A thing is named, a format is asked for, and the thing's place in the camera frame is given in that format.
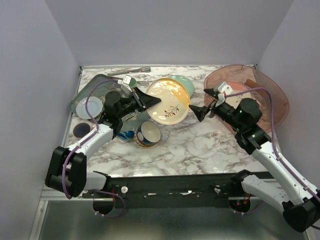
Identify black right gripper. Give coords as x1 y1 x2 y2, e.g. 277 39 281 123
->
188 88 244 132

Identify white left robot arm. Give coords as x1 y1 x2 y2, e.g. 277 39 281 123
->
45 87 161 199

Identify transparent pink plastic bin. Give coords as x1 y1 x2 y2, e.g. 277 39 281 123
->
204 64 290 133

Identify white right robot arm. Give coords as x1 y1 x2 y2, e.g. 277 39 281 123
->
189 88 320 233

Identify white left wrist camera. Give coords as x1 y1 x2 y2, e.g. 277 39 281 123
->
121 75 133 94

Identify yellow and cream plate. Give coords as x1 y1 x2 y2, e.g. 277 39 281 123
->
146 78 191 125

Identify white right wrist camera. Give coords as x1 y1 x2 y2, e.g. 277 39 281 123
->
214 81 233 107

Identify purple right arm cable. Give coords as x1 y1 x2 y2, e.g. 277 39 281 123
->
223 87 320 230

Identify blue spoon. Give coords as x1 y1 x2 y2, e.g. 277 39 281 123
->
117 130 135 142

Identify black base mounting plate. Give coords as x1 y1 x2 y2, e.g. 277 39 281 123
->
82 172 261 208

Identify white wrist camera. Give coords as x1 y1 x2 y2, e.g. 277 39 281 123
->
214 81 233 107
121 75 133 94

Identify aluminium frame rail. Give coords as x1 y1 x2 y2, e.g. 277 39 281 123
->
40 179 283 201

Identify metal serving tongs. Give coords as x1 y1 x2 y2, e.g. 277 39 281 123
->
107 66 151 77

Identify green plastic cup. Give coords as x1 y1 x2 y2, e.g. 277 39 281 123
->
129 77 137 88

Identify floral teal tray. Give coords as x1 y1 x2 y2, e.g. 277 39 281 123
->
68 73 151 142

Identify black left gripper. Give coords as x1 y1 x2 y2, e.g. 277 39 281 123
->
117 86 162 119

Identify green and cream plate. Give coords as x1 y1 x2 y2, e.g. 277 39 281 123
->
169 75 195 98

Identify light blue saucer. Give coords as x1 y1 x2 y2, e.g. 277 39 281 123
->
75 96 103 120

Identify patterned ceramic bowl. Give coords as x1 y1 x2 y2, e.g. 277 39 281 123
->
134 121 162 148

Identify pink and cream plate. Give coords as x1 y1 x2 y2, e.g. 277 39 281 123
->
225 81 252 109

